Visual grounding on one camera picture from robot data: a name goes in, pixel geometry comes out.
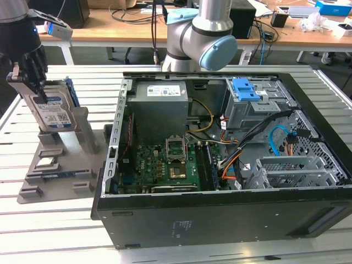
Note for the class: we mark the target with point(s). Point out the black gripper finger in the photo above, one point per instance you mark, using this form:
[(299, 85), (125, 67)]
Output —
[(40, 68), (26, 68)]

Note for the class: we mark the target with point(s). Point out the hard disk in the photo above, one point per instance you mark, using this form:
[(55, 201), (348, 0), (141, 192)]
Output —
[(55, 115)]

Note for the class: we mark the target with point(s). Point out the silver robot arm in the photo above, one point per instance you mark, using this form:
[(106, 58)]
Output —
[(192, 35)]

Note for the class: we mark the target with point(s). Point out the black disk power connector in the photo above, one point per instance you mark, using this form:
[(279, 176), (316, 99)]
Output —
[(291, 138)]

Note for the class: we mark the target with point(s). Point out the black computer box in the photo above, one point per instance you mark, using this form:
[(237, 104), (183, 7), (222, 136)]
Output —
[(68, 13)]

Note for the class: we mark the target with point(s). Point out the wooden office desk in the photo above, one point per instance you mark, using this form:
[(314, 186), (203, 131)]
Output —
[(123, 30)]

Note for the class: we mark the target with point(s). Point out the silver CPU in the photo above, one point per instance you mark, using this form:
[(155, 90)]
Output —
[(46, 162)]

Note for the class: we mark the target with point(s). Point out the spare RAM stick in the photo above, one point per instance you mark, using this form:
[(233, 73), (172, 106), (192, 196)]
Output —
[(57, 174)]

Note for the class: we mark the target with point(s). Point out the grey parts rack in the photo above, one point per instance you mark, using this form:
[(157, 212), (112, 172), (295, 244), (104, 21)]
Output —
[(66, 189)]

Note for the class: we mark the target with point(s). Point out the grey power supply unit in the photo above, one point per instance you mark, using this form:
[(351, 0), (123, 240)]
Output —
[(156, 115)]

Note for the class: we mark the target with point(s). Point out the green motherboard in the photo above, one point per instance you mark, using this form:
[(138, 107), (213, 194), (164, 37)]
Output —
[(148, 165)]

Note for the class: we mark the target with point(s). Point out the CPU socket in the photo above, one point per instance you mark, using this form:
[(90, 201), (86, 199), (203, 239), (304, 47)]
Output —
[(177, 153)]

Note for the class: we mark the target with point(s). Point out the gold chipset heat sink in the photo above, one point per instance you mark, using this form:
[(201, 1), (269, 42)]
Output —
[(178, 172)]

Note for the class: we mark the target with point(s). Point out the black graphics card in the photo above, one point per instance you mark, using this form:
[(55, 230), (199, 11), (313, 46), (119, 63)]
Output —
[(176, 189)]

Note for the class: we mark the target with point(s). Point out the black empty RAM slot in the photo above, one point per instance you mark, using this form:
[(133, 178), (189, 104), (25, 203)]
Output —
[(206, 167), (200, 167)]

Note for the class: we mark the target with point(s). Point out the installed RAM stick blue label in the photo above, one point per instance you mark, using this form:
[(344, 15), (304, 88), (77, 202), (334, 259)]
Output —
[(214, 167)]

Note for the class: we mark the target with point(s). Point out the white motherboard power plug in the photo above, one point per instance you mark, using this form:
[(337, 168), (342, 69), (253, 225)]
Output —
[(219, 165)]

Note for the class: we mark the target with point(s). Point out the white power strip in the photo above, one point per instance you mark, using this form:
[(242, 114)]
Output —
[(244, 57)]

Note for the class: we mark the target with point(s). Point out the blue empty drive carrier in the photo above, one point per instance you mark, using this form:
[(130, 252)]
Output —
[(244, 93)]

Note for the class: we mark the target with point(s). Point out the black speaker box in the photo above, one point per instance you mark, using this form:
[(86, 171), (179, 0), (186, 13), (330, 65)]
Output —
[(243, 22)]

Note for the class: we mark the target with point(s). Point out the grey metal drive cage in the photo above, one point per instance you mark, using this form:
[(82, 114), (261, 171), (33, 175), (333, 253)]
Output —
[(247, 115)]

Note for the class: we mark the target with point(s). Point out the black open PC case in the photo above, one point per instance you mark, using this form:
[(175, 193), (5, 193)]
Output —
[(220, 220)]

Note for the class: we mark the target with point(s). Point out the small black container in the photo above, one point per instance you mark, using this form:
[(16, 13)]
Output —
[(279, 19)]

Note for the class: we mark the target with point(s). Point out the flat grey box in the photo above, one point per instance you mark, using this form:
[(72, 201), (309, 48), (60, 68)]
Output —
[(302, 12)]

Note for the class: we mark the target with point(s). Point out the clear plastic bag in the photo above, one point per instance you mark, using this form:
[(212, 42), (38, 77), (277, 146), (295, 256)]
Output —
[(313, 23)]

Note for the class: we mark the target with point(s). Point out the blue cardboard box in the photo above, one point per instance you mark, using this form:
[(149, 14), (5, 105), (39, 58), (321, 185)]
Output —
[(332, 8)]

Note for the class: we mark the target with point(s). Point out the white cardboard box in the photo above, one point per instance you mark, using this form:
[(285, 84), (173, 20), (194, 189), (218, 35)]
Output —
[(343, 31)]

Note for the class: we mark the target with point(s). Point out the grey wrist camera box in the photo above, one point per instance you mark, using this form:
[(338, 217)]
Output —
[(59, 31)]

